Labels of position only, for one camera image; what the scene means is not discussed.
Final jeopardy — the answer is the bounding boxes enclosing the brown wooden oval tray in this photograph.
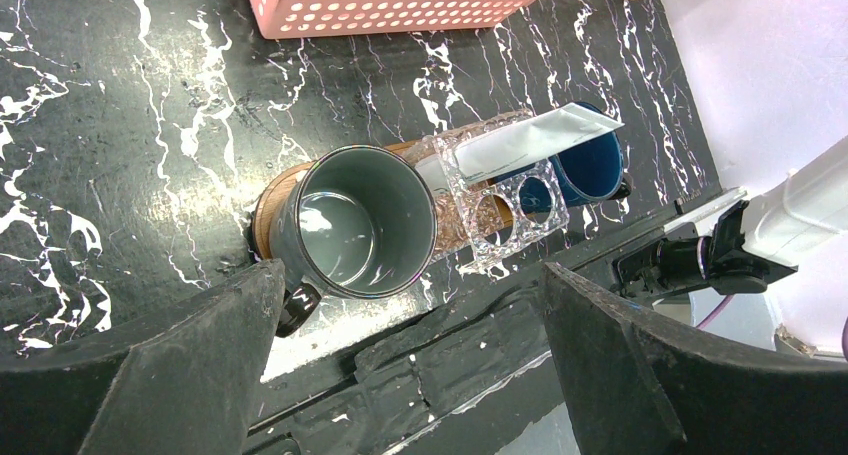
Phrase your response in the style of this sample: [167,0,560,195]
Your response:
[252,161,513,261]

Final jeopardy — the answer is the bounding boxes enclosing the grey green mug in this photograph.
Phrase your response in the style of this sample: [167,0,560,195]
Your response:
[269,145,437,337]

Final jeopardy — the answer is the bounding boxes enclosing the black capped toothpaste tube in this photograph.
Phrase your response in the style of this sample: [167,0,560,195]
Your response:
[415,102,625,195]

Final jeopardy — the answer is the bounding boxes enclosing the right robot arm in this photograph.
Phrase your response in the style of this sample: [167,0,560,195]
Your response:
[612,141,847,361]

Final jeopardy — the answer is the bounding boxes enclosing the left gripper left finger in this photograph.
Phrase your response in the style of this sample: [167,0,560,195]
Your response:
[1,260,284,454]

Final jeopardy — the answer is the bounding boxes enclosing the dark blue mug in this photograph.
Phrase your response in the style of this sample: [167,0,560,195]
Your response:
[494,102,624,207]

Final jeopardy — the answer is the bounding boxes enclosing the pink plastic basket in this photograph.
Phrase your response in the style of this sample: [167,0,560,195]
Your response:
[250,0,536,39]

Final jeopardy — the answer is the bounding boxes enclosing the clear packaged toothbrushes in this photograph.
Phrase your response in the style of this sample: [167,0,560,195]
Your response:
[390,109,569,273]

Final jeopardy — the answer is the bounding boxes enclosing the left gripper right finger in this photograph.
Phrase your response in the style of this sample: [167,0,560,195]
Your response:
[540,263,847,454]

